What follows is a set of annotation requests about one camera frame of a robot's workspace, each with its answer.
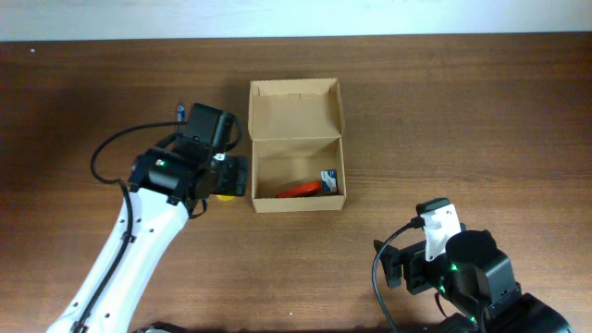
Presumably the white blue staples box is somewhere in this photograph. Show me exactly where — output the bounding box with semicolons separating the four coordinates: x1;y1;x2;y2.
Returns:
321;169;338;194

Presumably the red stapler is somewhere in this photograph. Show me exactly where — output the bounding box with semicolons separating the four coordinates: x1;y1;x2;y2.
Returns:
276;180;323;199

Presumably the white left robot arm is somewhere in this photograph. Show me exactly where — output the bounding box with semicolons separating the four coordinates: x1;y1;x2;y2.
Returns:
48;104;249;333

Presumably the yellow clear tape roll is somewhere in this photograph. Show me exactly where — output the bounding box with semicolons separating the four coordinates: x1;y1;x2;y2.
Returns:
216;194;236;202

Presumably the blue ballpoint pen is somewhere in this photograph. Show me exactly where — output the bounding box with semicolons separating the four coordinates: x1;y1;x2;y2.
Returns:
177;104;185;134

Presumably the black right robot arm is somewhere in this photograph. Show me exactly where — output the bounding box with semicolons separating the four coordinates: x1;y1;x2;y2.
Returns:
374;230;574;333

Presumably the brown cardboard box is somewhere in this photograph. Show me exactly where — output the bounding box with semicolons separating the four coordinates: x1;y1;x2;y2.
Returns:
248;78;347;213

